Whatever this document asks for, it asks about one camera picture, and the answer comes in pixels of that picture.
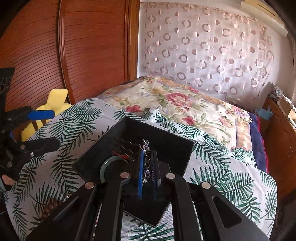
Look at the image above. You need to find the green jade bangle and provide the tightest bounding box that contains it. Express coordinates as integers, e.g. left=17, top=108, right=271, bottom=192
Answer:
left=99, top=155, right=121, bottom=183

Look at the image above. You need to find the circle pattern curtain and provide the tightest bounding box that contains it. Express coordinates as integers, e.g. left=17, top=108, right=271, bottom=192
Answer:
left=139, top=1, right=274, bottom=104

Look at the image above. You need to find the brown wooden bead bracelet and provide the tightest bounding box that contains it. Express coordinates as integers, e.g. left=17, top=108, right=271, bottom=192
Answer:
left=39, top=199, right=64, bottom=220

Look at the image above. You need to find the cardboard box on cabinet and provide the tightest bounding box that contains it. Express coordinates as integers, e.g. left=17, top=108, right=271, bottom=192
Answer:
left=277, top=95, right=296, bottom=127

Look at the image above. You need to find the palm leaf print cloth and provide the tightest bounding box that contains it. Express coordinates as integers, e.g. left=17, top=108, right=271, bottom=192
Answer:
left=4, top=98, right=278, bottom=240

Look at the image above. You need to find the floral quilt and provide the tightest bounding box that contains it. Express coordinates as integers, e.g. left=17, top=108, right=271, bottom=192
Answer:
left=99, top=75, right=252, bottom=151

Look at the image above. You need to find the person's left hand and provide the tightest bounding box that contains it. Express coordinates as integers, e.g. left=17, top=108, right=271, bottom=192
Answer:
left=2, top=175, right=16, bottom=186

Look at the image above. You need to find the wooden side cabinet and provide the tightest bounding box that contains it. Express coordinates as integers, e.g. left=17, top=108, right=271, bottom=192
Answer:
left=263, top=97, right=295, bottom=200

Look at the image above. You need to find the silver crystal brooch chain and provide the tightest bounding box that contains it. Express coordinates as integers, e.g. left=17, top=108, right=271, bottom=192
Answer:
left=140, top=138, right=152, bottom=186

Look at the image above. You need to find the wall air conditioner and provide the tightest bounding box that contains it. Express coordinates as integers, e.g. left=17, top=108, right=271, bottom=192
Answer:
left=241, top=0, right=288, bottom=37

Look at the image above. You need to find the yellow plush toy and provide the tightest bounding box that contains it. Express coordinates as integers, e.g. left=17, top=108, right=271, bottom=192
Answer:
left=21, top=89, right=72, bottom=141

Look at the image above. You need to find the wooden wardrobe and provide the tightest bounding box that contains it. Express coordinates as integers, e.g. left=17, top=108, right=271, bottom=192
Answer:
left=1, top=1, right=140, bottom=110

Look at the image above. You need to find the black jewelry box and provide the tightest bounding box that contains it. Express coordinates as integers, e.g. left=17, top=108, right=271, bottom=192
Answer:
left=72, top=118, right=194, bottom=227

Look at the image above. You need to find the navy blue blanket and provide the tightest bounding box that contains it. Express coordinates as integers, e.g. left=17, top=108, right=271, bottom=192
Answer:
left=249, top=113, right=269, bottom=173

